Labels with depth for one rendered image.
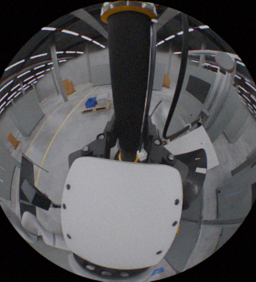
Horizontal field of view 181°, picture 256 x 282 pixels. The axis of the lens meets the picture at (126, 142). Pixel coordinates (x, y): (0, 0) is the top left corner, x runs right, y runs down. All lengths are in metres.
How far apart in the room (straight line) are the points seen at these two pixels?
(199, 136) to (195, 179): 0.35
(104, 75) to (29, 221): 7.67
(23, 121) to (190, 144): 6.55
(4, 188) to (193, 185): 6.63
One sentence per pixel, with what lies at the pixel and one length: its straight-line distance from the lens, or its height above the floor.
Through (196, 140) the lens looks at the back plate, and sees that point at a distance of 0.54.
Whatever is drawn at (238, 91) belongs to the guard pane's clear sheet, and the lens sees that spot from 0.82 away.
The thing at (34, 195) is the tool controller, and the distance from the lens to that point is 0.72.
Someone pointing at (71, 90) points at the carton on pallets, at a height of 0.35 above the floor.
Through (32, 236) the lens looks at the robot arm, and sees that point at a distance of 0.71.
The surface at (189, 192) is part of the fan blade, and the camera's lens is 0.22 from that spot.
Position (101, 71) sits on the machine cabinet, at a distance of 7.51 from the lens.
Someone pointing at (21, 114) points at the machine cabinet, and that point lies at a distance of 6.30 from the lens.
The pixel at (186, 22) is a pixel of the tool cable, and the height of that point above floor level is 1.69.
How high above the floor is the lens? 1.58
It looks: 53 degrees down
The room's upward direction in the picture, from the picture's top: 1 degrees counter-clockwise
